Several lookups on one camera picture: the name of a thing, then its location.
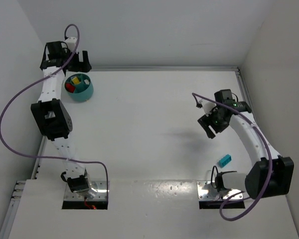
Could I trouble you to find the yellow lego brick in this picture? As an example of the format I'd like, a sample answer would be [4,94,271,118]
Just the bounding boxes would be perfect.
[71,77,81,85]

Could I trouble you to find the red long lego brick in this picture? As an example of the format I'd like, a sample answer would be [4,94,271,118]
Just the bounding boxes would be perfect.
[65,83,75,93]

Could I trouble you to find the teal long lego brick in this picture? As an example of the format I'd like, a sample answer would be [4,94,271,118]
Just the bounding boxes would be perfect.
[218,154,232,168]

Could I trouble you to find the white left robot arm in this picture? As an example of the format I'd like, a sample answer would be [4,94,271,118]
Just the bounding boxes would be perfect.
[30,37,92,197]

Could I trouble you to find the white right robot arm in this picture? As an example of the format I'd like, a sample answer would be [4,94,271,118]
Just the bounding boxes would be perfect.
[193,89,294,199]

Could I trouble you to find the teal divided round container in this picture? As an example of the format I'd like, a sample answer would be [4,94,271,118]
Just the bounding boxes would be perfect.
[64,73,94,102]

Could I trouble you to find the aluminium frame rail back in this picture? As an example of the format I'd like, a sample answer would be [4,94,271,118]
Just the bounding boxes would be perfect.
[92,66,239,72]

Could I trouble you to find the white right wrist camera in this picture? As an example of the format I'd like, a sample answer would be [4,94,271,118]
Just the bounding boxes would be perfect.
[196,99,216,115]

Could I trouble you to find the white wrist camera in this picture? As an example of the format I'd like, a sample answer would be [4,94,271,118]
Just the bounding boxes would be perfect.
[196,99,216,115]
[64,37,78,52]

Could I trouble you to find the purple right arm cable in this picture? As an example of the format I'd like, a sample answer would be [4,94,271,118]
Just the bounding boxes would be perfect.
[191,93,274,222]

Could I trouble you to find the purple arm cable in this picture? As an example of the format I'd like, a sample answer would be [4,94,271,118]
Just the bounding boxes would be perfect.
[0,24,109,200]
[191,93,274,222]

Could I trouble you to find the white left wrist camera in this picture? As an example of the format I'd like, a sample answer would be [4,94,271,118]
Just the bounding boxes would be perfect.
[64,37,78,52]

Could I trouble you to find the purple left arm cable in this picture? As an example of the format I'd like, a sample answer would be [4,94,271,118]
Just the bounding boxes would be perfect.
[0,24,109,200]

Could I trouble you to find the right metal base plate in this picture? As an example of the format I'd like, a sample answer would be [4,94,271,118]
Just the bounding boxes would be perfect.
[196,181,244,201]

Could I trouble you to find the metal base plate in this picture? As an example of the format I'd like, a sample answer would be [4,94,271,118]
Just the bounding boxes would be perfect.
[196,181,244,201]
[63,180,109,202]

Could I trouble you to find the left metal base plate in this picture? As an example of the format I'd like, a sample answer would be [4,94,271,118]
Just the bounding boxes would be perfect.
[63,180,109,202]

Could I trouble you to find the aluminium frame rail left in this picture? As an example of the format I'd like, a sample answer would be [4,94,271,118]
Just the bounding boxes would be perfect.
[0,136,47,239]

